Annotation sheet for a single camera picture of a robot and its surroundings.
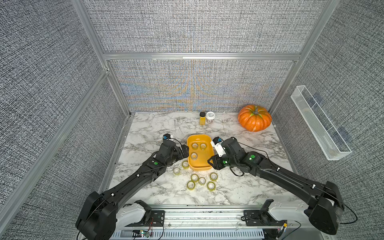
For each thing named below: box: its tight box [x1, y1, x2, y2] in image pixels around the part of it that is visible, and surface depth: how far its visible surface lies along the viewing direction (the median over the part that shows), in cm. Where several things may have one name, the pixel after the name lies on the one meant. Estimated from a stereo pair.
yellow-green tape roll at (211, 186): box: [206, 181, 216, 192], surface depth 85 cm
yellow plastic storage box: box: [187, 134, 215, 171], surface depth 99 cm
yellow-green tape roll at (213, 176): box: [209, 172, 218, 182], surface depth 89 cm
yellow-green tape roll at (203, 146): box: [199, 142, 207, 151], surface depth 102 cm
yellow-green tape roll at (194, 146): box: [191, 142, 199, 150], surface depth 102 cm
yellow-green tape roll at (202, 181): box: [198, 177, 206, 186], surface depth 87 cm
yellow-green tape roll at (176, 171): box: [173, 167, 181, 175], surface depth 92 cm
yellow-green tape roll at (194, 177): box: [190, 173, 199, 182], surface depth 88 cm
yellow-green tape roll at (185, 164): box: [182, 160, 190, 169], surface depth 93 cm
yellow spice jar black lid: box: [199, 111, 206, 126], surface depth 109 cm
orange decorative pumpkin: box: [238, 104, 272, 132], surface depth 103 cm
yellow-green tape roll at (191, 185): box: [187, 181, 196, 191], surface depth 85 cm
